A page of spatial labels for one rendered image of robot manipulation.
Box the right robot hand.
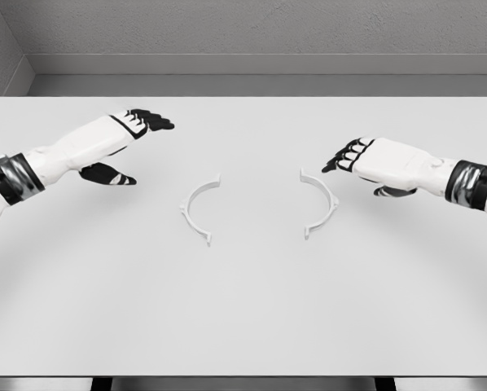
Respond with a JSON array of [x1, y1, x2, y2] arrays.
[[321, 137, 440, 198]]

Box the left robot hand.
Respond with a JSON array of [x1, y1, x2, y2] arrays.
[[57, 108, 176, 187]]

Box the white table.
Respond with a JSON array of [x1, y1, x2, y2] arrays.
[[0, 95, 487, 391]]

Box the white half-ring pipe clamp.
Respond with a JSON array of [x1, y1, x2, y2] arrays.
[[299, 167, 340, 241], [178, 173, 222, 248]]

